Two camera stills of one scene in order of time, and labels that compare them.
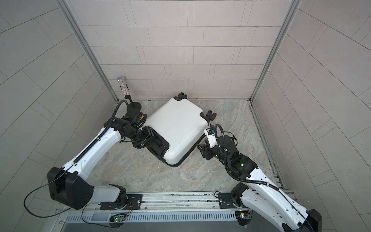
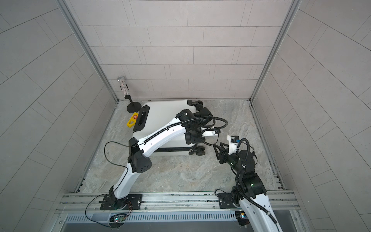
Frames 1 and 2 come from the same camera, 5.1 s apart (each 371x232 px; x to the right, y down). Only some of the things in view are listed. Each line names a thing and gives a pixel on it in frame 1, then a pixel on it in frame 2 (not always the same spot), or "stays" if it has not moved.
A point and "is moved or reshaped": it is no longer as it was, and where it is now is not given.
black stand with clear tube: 134,105 stays
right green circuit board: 244,217 stays
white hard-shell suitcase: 178,125 is moved or reshaped
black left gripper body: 142,135 to 197,137
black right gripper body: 211,152 to 224,157
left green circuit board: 118,218 stays
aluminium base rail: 177,202 stays
